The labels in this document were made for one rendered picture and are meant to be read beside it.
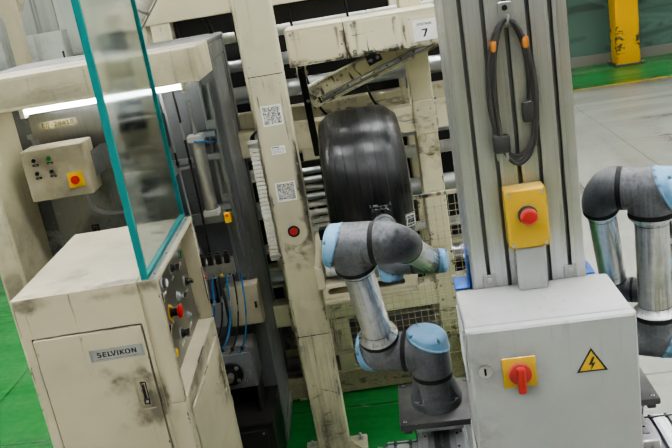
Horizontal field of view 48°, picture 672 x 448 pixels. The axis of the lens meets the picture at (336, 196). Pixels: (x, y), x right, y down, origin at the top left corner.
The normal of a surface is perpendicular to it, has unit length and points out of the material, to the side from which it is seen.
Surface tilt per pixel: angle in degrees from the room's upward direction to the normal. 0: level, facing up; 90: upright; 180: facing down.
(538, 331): 90
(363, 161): 58
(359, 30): 90
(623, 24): 90
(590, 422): 89
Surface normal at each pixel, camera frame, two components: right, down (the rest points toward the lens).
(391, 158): 0.20, -0.26
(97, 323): 0.01, 0.28
